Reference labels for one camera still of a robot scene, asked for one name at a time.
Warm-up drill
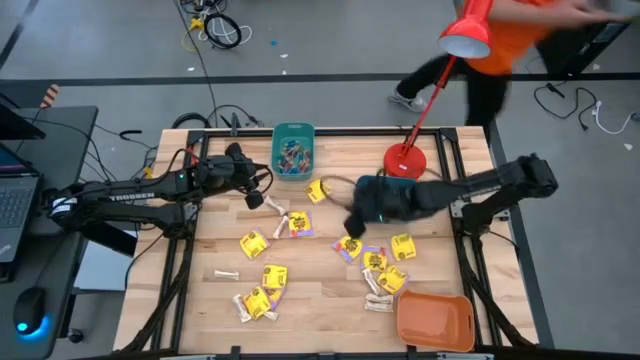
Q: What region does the black computer tower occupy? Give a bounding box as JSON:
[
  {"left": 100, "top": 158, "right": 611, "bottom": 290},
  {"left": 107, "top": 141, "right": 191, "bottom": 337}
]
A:
[{"left": 535, "top": 19, "right": 632, "bottom": 77}]

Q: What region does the black computer mouse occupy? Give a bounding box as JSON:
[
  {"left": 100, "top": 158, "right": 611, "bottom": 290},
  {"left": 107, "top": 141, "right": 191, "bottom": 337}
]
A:
[{"left": 12, "top": 286, "right": 48, "bottom": 337}]

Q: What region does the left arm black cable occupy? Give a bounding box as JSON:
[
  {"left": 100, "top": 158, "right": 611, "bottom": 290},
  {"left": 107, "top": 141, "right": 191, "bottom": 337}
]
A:
[{"left": 167, "top": 147, "right": 275, "bottom": 197}]

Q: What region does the orange plastic bin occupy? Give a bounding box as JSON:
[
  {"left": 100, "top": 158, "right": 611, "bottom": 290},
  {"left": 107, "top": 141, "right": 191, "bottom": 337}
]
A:
[{"left": 396, "top": 288, "right": 476, "bottom": 354}]

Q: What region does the black cable with plug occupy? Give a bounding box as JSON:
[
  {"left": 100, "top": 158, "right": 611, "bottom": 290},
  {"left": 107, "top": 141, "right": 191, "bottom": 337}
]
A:
[{"left": 533, "top": 82, "right": 599, "bottom": 132}]

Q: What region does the black looped floor cable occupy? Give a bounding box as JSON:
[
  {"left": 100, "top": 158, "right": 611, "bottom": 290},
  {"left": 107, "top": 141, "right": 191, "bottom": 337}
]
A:
[{"left": 207, "top": 103, "right": 266, "bottom": 129}]

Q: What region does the dark desk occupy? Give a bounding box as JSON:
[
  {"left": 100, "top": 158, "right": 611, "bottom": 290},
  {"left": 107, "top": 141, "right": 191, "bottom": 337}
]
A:
[{"left": 0, "top": 104, "right": 100, "bottom": 360}]

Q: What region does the person's shoe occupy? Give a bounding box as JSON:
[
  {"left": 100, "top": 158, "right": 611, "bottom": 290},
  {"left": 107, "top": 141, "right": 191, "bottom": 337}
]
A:
[{"left": 388, "top": 88, "right": 429, "bottom": 114}]

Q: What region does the light teal plastic bin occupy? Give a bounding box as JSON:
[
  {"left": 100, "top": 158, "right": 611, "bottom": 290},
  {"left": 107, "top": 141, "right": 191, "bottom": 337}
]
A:
[{"left": 270, "top": 122, "right": 317, "bottom": 182}]

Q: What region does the orange black striped marker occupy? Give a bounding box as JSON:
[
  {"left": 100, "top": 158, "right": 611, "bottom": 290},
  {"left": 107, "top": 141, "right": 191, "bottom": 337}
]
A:
[{"left": 39, "top": 83, "right": 61, "bottom": 110}]

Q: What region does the grey box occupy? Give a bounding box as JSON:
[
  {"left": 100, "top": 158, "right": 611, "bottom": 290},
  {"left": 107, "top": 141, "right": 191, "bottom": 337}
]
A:
[{"left": 73, "top": 238, "right": 139, "bottom": 293}]

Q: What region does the red desk lamp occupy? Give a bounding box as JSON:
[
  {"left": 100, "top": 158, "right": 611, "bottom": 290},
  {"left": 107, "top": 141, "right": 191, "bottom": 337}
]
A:
[{"left": 383, "top": 0, "right": 495, "bottom": 180}]

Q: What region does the person's hand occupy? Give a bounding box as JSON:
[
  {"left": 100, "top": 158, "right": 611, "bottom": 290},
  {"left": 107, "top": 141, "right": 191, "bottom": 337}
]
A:
[{"left": 574, "top": 0, "right": 635, "bottom": 25}]

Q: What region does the black cable coil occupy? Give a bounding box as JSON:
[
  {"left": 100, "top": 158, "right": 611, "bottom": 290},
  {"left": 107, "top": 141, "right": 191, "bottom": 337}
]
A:
[{"left": 203, "top": 12, "right": 244, "bottom": 50}]

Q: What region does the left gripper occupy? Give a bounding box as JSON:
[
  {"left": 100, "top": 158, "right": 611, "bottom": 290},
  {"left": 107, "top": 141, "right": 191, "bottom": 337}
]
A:
[{"left": 201, "top": 142, "right": 267, "bottom": 211}]

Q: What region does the yellow cable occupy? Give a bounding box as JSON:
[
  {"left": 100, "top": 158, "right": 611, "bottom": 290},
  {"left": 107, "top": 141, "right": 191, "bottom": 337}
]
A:
[{"left": 180, "top": 17, "right": 206, "bottom": 54}]

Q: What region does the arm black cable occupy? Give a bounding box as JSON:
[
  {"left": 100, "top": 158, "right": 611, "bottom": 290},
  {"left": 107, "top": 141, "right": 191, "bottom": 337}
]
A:
[
  {"left": 319, "top": 173, "right": 362, "bottom": 211},
  {"left": 167, "top": 147, "right": 275, "bottom": 197}
]

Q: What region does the black flat screen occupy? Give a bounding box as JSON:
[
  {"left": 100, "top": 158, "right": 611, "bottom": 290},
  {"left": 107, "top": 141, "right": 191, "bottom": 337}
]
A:
[{"left": 0, "top": 92, "right": 47, "bottom": 141}]

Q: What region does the grey laptop computer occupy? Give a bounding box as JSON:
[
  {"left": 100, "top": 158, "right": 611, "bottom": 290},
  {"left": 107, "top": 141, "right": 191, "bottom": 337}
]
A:
[{"left": 0, "top": 141, "right": 41, "bottom": 251}]

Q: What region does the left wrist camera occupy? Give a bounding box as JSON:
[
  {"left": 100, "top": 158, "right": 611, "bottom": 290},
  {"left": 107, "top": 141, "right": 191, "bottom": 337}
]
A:
[{"left": 209, "top": 157, "right": 246, "bottom": 189}]

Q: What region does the white cable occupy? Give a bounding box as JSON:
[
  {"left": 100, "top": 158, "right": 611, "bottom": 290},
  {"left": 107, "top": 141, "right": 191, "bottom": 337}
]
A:
[
  {"left": 197, "top": 24, "right": 254, "bottom": 46},
  {"left": 592, "top": 99, "right": 639, "bottom": 136}
]

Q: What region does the long black cable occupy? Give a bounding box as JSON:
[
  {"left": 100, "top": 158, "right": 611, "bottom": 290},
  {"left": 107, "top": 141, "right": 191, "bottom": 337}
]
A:
[{"left": 172, "top": 0, "right": 220, "bottom": 129}]

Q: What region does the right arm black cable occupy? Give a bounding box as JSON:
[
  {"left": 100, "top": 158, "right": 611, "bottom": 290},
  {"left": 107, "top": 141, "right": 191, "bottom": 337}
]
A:
[{"left": 319, "top": 173, "right": 362, "bottom": 211}]

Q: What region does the person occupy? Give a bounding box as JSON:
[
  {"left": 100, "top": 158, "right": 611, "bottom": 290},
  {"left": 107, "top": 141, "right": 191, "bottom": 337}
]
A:
[{"left": 388, "top": 0, "right": 637, "bottom": 130}]

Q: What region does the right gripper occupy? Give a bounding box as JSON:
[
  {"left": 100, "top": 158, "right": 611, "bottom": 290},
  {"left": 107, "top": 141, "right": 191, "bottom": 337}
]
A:
[{"left": 343, "top": 180, "right": 427, "bottom": 240}]

